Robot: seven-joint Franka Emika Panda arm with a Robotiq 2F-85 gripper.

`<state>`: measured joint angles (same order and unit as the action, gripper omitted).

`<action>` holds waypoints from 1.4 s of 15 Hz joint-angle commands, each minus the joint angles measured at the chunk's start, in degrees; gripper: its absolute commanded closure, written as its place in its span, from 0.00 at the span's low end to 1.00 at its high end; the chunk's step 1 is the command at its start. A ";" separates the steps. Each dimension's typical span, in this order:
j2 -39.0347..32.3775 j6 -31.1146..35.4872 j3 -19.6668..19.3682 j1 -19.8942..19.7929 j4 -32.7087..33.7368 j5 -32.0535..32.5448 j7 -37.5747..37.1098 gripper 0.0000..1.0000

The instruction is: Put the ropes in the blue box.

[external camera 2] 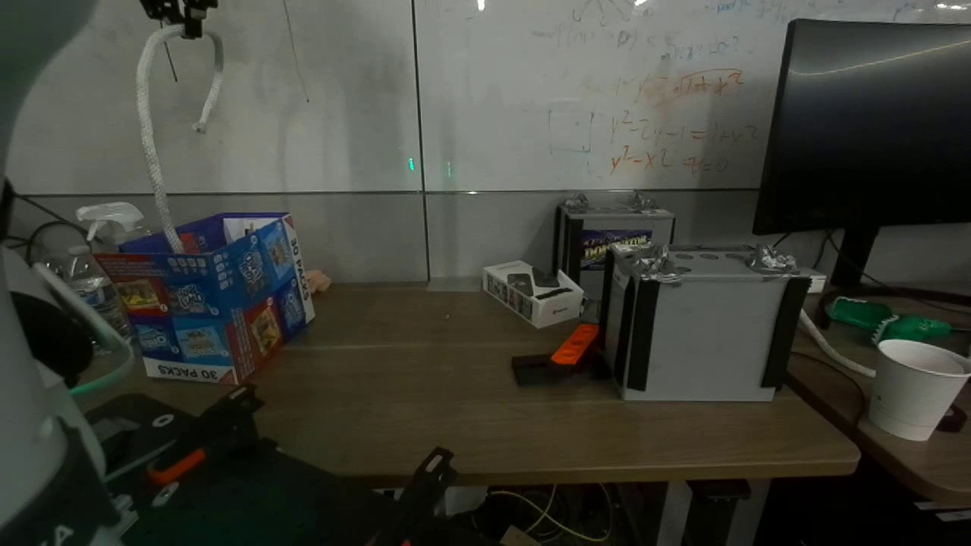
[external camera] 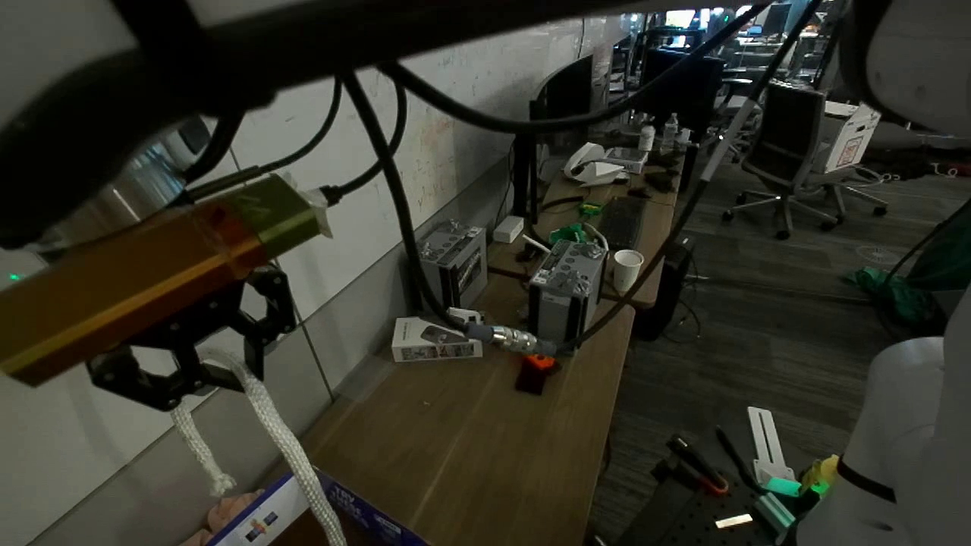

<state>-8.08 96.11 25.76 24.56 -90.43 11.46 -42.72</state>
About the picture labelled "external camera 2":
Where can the small white product box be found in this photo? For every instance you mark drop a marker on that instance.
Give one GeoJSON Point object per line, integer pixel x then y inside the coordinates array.
{"type": "Point", "coordinates": [525, 292]}

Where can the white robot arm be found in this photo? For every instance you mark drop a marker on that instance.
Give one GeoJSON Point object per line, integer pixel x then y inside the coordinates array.
{"type": "Point", "coordinates": [32, 403]}

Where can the white paper cup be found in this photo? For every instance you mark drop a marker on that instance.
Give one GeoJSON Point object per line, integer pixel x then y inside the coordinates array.
{"type": "Point", "coordinates": [911, 389]}

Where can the silver metal box picture label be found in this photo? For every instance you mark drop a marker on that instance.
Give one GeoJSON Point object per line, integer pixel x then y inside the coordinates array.
{"type": "Point", "coordinates": [609, 244]}

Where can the black computer monitor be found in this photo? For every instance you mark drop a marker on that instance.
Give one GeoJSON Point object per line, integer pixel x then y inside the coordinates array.
{"type": "Point", "coordinates": [870, 130]}

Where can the grey desk leg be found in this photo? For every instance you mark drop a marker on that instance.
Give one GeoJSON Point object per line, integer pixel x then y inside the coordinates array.
{"type": "Point", "coordinates": [708, 516]}

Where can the black clamp orange trigger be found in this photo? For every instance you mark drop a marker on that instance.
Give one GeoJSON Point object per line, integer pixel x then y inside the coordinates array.
{"type": "Point", "coordinates": [177, 464]}

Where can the blue snack pack box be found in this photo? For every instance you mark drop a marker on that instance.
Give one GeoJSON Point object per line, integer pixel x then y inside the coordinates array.
{"type": "Point", "coordinates": [214, 305]}

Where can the green plastic object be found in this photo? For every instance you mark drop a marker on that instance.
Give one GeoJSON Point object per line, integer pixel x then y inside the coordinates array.
{"type": "Point", "coordinates": [860, 316]}

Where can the orange handheld controller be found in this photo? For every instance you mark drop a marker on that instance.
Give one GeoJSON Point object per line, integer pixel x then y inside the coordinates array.
{"type": "Point", "coordinates": [576, 345]}

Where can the pink crumpled cloth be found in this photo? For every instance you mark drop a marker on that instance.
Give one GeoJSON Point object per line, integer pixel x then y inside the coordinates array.
{"type": "Point", "coordinates": [315, 281]}

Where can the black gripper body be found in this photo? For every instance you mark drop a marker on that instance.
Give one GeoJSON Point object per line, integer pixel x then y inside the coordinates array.
{"type": "Point", "coordinates": [177, 8]}

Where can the clear spray bottle white head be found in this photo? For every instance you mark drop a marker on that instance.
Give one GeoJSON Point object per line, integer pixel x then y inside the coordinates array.
{"type": "Point", "coordinates": [108, 219]}

